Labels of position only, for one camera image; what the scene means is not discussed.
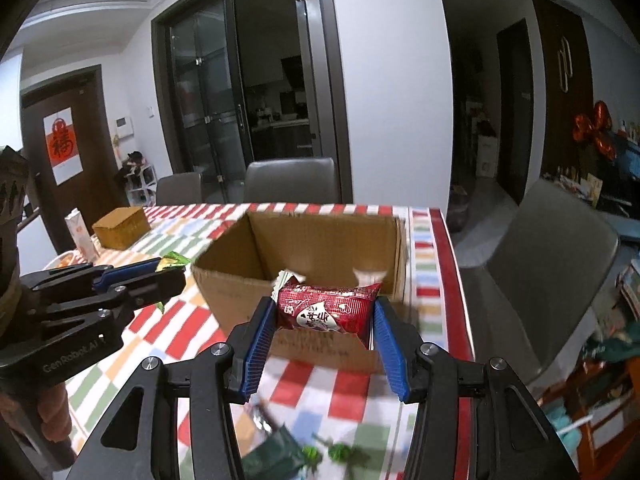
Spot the dark green snack packet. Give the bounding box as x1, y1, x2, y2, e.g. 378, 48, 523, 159
239, 424, 314, 480

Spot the brown clear snack packet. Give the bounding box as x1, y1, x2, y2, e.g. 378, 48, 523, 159
249, 402, 274, 434

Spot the red foil balloon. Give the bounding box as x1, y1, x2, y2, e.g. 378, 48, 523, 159
572, 100, 619, 161

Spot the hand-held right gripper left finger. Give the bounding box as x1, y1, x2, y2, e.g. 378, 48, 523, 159
65, 296, 279, 480

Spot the white green snack packet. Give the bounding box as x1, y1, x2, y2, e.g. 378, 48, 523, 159
272, 269, 307, 292

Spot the white hallway box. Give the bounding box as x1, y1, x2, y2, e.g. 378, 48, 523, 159
474, 134, 500, 179

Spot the small white shelf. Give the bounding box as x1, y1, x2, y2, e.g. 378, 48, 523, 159
120, 165, 159, 206

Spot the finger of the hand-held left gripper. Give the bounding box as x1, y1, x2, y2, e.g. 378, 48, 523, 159
22, 258, 162, 294
29, 269, 187, 334

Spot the light teal cloth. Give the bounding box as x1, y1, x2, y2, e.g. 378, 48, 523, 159
542, 394, 577, 432

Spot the silver refrigerator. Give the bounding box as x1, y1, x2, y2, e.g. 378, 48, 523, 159
294, 0, 324, 159

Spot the dark hallway door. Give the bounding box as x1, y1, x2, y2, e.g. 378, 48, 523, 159
496, 17, 536, 206

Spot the dark framed sliding glass door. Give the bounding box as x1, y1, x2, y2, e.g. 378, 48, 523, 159
152, 0, 354, 206

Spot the white orange drink carton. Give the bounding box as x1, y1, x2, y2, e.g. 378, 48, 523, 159
64, 208, 100, 264

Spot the beige snack packet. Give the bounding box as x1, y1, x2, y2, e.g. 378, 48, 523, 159
352, 267, 389, 287

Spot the clear plastic fruit bowl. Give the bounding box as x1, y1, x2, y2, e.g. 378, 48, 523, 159
49, 249, 94, 269

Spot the dark wooden cabinet door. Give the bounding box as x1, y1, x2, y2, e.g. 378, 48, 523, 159
529, 0, 596, 177

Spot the dark plush toy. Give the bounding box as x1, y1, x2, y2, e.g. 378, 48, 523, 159
119, 151, 146, 176

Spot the grey dining chair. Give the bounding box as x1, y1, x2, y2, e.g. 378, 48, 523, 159
469, 177, 621, 397
155, 172, 204, 206
243, 157, 341, 206

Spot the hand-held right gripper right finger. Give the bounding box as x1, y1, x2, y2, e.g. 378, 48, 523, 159
372, 296, 582, 480

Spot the person's left hand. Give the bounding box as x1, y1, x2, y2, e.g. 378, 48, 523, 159
39, 384, 74, 441

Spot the light green snack packet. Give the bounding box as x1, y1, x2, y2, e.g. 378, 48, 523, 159
154, 251, 194, 314

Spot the red snack packet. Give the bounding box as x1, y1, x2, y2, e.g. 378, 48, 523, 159
276, 282, 382, 336

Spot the orange wooden chair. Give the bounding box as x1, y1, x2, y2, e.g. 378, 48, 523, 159
574, 394, 640, 480

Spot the brown cardboard box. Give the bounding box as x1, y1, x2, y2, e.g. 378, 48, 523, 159
191, 210, 409, 376

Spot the red white door poster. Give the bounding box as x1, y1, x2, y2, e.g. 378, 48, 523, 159
43, 108, 81, 185

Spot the black television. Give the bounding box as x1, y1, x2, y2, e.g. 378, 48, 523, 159
599, 135, 640, 217

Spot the woven storage box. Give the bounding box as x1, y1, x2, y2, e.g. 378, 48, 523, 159
92, 206, 150, 251

